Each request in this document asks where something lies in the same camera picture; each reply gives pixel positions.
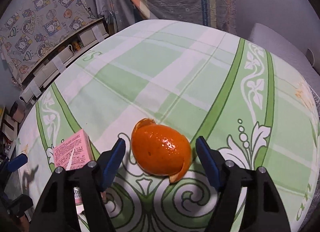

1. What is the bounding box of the pink drink carton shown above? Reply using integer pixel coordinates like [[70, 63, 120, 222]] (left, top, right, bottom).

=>
[[53, 128, 91, 206]]

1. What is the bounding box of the orange peel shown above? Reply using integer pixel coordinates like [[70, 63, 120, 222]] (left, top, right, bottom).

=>
[[131, 118, 192, 184]]

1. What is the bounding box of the small side shelf unit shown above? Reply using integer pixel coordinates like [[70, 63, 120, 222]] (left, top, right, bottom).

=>
[[1, 102, 25, 162]]

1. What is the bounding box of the green floral table cloth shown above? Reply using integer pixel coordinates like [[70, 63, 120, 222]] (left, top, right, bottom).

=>
[[17, 20, 319, 231]]

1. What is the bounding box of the low white tv cabinet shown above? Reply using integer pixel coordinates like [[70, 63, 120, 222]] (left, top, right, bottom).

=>
[[20, 18, 109, 104]]

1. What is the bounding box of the grey sofa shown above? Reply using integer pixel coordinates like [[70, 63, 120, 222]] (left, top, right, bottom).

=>
[[247, 22, 320, 93]]

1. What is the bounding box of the cartoon print wall cloth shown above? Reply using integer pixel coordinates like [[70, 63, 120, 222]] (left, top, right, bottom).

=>
[[1, 0, 95, 85]]

